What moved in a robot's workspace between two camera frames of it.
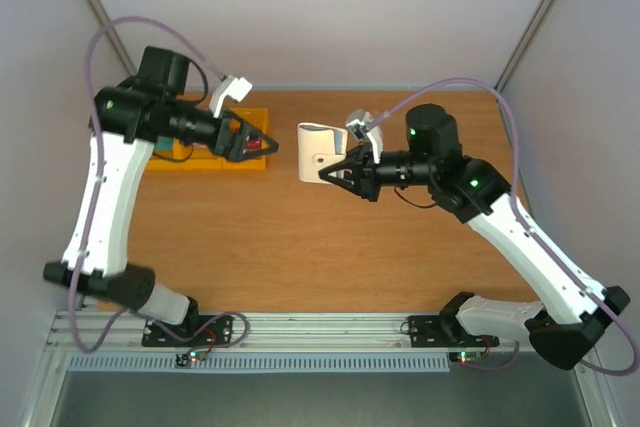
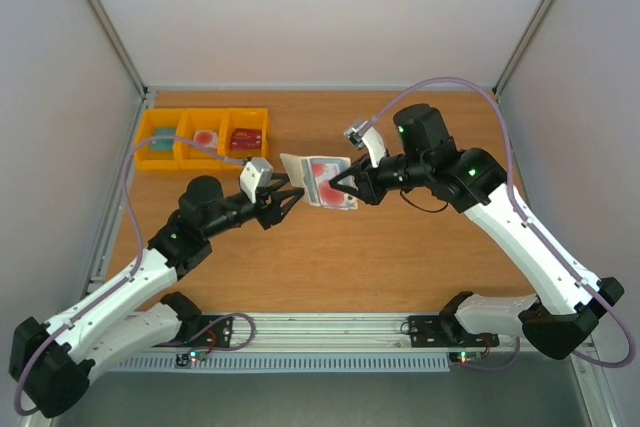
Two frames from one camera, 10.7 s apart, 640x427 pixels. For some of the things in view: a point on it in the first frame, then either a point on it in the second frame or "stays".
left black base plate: [217, 334] stays
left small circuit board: [183, 360] stays
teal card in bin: [164, 143] stays
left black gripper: [235, 152] to [281, 197]
